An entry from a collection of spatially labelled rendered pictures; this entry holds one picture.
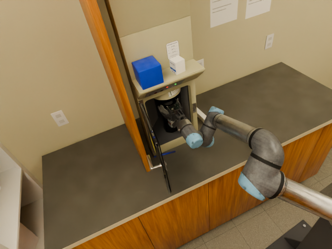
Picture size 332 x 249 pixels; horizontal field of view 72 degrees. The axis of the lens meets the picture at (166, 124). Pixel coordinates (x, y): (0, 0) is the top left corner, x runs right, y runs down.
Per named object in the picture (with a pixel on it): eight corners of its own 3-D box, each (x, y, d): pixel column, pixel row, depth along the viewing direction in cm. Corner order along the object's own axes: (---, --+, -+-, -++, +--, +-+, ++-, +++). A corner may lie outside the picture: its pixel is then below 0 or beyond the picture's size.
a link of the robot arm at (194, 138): (197, 150, 116) (186, 148, 111) (187, 136, 123) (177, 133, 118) (207, 140, 114) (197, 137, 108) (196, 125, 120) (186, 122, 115)
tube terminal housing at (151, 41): (141, 132, 162) (105, 20, 108) (182, 115, 168) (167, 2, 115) (153, 156, 144) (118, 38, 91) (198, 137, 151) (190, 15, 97)
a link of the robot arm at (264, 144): (283, 133, 78) (205, 103, 121) (269, 162, 79) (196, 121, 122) (302, 142, 83) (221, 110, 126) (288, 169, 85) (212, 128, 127)
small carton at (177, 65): (170, 70, 106) (168, 59, 102) (179, 66, 107) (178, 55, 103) (176, 75, 103) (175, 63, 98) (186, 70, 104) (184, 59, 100)
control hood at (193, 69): (136, 97, 112) (131, 80, 105) (194, 75, 118) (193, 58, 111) (144, 110, 104) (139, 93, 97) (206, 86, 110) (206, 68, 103)
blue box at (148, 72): (136, 79, 105) (131, 62, 99) (155, 72, 107) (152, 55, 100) (143, 90, 98) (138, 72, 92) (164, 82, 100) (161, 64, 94)
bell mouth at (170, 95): (145, 88, 133) (143, 80, 129) (172, 77, 137) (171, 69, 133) (156, 104, 121) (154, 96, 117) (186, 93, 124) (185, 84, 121)
